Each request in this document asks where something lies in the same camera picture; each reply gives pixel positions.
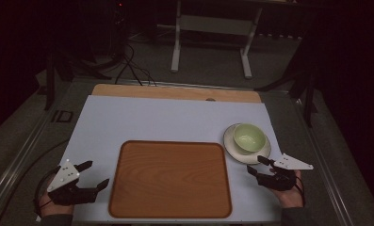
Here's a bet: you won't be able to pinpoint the white metal table frame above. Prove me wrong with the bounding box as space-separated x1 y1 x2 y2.
170 0 265 80

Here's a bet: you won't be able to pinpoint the aluminium rail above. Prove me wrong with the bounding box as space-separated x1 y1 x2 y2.
292 97 356 226
0 105 61 218

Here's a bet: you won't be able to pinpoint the long black cable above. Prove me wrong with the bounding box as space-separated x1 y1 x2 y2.
0 138 70 222

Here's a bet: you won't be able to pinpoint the black rectangular bracket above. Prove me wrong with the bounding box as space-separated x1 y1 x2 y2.
50 109 74 124

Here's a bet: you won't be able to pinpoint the white saucer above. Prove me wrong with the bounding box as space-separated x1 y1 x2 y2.
222 122 272 166

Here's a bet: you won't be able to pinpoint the black floor cables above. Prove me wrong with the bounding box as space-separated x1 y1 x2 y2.
113 41 158 88

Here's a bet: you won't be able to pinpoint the brown wooden tray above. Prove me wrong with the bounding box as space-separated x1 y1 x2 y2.
107 139 234 219

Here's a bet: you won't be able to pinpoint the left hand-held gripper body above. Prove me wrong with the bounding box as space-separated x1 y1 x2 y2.
46 158 99 207

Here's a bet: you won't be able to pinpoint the black metal stand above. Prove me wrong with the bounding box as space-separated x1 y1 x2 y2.
43 51 75 112
254 29 319 129

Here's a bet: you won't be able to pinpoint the light green bowl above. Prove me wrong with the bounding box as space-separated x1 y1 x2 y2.
232 122 268 155

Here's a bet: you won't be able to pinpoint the white table mat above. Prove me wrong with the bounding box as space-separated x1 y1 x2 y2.
59 94 284 224

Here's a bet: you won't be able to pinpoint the person's left hand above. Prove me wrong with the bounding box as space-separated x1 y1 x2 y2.
38 173 75 218

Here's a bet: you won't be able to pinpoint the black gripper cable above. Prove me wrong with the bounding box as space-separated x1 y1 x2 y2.
33 168 61 219
295 174 307 209

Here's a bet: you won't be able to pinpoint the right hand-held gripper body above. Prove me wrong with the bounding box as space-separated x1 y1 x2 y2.
255 153 315 192

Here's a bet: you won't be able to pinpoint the person's right hand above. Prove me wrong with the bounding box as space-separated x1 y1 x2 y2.
268 168 304 209

